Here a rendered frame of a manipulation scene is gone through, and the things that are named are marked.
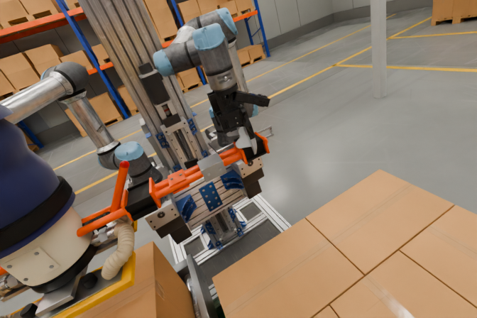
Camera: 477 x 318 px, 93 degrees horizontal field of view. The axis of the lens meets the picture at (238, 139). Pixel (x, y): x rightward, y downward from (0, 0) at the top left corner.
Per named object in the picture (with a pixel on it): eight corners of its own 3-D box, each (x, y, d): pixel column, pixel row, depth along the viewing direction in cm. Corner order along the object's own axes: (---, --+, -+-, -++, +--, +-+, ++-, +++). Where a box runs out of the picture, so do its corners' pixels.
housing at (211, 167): (206, 183, 67) (200, 171, 65) (201, 172, 73) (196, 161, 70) (228, 172, 68) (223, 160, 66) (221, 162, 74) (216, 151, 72)
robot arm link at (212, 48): (221, 20, 59) (219, 21, 51) (233, 63, 64) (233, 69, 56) (192, 30, 60) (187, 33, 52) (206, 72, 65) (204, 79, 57)
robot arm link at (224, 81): (228, 65, 64) (238, 67, 57) (233, 81, 66) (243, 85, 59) (203, 74, 63) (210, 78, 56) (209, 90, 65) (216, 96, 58)
